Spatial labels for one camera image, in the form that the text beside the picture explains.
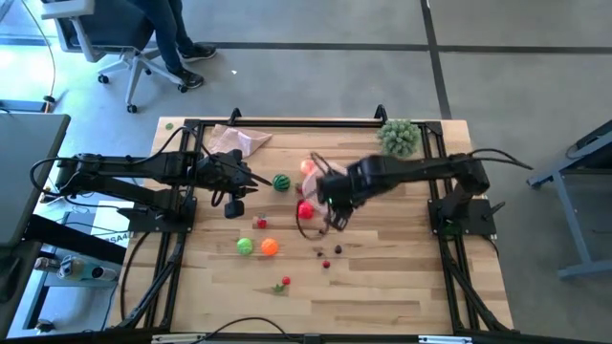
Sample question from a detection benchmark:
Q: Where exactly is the black cable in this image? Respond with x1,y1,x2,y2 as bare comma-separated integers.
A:
200,315,297,343

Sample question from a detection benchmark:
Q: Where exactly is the grey metal table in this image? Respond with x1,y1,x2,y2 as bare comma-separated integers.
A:
527,118,612,281

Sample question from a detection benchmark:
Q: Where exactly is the silver metal bracket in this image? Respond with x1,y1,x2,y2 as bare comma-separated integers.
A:
151,333,207,344
418,335,472,344

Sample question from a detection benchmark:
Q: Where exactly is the pale pink cloth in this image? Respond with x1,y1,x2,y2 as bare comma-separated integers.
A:
208,122,273,159

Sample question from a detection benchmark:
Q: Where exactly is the potted green succulent plant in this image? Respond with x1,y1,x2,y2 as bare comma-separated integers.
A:
376,118,422,159

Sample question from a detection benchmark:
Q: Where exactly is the black desk beam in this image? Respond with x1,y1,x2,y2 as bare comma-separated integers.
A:
23,214,128,267

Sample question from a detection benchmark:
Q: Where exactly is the person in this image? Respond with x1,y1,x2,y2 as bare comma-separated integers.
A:
127,0,219,91

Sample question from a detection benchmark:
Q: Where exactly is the small white camera device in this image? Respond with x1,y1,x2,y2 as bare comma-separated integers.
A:
56,255,119,283

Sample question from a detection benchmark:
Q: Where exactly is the large red toy apple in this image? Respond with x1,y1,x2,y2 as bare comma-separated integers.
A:
295,200,317,222

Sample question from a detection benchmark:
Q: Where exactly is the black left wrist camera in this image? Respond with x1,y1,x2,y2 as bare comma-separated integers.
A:
223,199,247,220

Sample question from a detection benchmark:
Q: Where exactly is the grey desk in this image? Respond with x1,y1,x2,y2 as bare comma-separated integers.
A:
0,112,72,247

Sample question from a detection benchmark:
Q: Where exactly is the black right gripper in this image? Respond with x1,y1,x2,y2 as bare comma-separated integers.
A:
316,166,367,233

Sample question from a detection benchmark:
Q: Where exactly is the office chair with white base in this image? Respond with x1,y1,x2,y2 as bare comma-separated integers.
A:
40,0,188,115

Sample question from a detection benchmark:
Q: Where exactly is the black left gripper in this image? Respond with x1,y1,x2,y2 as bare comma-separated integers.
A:
193,148,273,198

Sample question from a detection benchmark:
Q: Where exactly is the white paper sign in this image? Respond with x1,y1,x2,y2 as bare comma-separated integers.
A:
90,200,138,249

